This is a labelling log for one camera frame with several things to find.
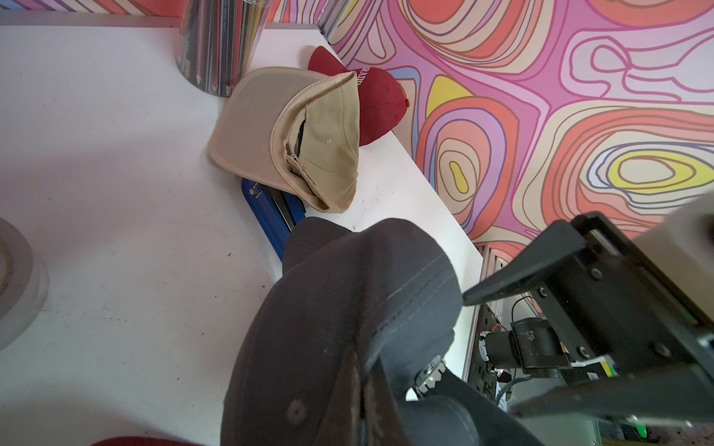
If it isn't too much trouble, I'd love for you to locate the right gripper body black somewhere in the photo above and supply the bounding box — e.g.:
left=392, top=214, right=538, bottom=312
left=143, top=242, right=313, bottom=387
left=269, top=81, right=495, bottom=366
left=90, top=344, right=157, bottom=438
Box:
left=529, top=212, right=713, bottom=388

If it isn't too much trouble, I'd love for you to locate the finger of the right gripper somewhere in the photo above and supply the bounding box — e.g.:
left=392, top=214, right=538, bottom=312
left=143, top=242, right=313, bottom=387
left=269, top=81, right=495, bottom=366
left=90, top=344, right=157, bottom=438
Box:
left=463, top=220, right=586, bottom=307
left=509, top=364, right=713, bottom=425

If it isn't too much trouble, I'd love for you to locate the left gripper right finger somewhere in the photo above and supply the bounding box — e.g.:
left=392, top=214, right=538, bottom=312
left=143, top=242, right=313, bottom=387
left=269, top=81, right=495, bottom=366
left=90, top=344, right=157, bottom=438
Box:
left=363, top=360, right=412, bottom=446

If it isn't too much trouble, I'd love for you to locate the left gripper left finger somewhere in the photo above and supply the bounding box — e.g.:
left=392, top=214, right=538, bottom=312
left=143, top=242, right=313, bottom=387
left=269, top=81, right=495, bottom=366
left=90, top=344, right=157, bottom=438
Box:
left=313, top=348, right=362, bottom=446

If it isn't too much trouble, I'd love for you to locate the dark grey cap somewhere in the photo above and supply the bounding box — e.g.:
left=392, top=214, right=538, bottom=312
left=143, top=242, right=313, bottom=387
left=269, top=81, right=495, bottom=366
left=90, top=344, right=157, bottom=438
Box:
left=221, top=217, right=537, bottom=445

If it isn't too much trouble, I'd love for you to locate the dark red cap front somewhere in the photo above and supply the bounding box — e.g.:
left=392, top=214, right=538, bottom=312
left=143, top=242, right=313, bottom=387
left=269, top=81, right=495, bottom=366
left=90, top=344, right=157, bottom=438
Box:
left=92, top=436, right=196, bottom=446

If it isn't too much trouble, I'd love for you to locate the dark red cap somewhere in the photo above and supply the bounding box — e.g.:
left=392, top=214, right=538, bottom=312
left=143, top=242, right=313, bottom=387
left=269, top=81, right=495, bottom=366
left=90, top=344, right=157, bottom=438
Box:
left=308, top=46, right=410, bottom=146
left=92, top=436, right=196, bottom=446

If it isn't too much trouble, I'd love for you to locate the dark red cap back right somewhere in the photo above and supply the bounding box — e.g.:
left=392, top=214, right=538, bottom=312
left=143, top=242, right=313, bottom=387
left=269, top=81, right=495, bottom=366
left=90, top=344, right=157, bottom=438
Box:
left=308, top=46, right=410, bottom=146

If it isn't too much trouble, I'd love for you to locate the beige cap back right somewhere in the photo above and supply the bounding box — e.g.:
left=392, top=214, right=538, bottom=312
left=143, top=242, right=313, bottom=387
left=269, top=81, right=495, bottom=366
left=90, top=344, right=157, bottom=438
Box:
left=208, top=67, right=360, bottom=213

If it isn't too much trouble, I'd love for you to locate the clear tape roll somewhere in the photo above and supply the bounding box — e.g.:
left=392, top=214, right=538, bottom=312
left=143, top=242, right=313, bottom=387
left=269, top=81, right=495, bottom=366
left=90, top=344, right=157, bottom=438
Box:
left=1, top=219, right=48, bottom=349

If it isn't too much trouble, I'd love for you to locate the pencil cup with pencils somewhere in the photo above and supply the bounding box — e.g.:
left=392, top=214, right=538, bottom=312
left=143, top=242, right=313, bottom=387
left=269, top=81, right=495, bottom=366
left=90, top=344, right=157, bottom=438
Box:
left=176, top=1, right=271, bottom=98

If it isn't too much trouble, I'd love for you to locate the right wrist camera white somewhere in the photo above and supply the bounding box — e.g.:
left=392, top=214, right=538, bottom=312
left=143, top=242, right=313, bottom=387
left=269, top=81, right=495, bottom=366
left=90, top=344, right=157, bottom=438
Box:
left=634, top=193, right=713, bottom=331

